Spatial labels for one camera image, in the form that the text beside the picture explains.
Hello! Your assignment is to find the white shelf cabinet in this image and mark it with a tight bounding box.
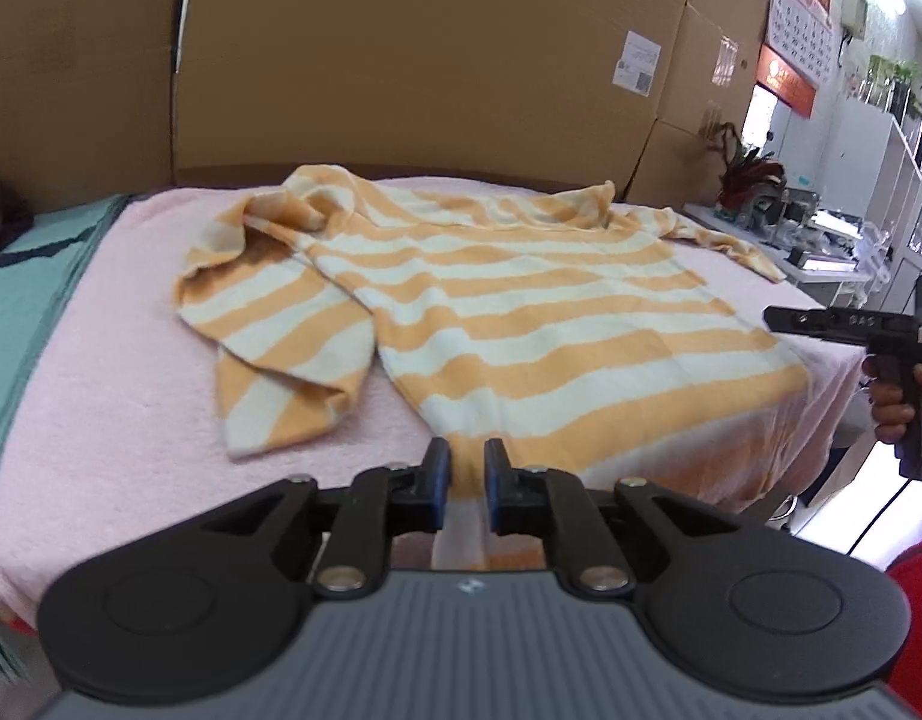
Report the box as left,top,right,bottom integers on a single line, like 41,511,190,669
828,90,922,301

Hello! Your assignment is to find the operator in red fleece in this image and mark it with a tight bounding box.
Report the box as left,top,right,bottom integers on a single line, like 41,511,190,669
877,547,922,720

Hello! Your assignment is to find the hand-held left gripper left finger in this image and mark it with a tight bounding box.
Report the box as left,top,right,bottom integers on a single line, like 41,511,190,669
198,436,453,601

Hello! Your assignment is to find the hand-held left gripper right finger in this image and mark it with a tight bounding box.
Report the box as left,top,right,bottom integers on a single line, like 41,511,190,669
483,436,740,601

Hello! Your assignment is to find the large cardboard box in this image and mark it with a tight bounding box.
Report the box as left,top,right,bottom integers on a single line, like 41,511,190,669
168,0,695,190

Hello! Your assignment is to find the person's right hand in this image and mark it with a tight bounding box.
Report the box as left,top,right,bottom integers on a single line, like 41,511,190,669
860,356,922,445

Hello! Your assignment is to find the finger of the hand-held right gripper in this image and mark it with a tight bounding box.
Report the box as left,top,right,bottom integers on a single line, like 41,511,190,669
761,304,833,346

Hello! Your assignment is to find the grey metal machine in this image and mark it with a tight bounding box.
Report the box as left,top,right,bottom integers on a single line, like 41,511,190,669
757,191,819,235

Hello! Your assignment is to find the green potted plants row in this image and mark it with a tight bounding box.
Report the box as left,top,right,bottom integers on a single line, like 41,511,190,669
855,56,922,121

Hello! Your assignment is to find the white label with square code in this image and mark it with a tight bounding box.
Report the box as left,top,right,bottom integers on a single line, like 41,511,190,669
615,60,654,95

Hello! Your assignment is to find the cardboard box with tape strips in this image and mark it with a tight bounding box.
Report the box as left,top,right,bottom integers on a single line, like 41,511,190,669
656,0,774,137

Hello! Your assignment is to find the red leaf potted plant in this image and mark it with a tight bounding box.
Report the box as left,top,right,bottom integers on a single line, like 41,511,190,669
705,122,789,215

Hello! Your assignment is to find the small wall window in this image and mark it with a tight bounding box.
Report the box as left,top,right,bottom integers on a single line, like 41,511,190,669
738,82,779,156

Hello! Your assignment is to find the orange white striped shirt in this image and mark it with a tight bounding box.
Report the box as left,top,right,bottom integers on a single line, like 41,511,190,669
174,163,813,571

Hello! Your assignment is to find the white text shipping label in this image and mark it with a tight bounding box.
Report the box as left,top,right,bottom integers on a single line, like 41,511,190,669
624,31,661,73

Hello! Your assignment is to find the white side table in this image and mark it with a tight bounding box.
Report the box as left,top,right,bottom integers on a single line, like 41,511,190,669
682,199,872,287

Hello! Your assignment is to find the pink towel blanket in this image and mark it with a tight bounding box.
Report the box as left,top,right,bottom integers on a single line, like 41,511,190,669
0,176,871,616

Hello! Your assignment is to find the small cardboard box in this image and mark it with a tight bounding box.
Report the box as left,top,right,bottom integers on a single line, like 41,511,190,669
626,118,755,208

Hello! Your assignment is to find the red wall calendar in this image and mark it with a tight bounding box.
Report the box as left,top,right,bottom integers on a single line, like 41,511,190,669
753,0,837,118

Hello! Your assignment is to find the teal mat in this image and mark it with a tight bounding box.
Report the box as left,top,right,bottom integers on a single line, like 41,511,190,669
0,195,132,683

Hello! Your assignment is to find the wide cardboard box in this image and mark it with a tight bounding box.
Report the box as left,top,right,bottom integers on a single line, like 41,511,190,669
0,0,196,212

